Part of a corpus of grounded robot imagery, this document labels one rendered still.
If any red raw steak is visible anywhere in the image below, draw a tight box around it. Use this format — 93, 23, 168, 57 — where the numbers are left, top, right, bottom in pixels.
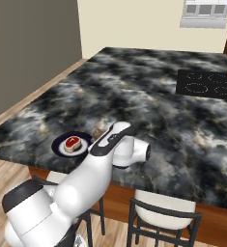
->
63, 135, 83, 153

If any black stool with white seat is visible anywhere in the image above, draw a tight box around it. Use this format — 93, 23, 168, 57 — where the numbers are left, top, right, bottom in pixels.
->
127, 188, 203, 247
31, 171, 106, 247

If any black hob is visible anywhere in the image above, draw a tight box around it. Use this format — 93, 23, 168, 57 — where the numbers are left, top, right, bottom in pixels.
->
175, 69, 227, 99

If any white framed window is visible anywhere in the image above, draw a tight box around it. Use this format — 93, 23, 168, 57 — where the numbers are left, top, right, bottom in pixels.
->
179, 0, 227, 30

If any dark blue plate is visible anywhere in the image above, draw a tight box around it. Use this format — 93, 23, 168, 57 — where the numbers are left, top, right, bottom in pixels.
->
50, 131, 94, 158

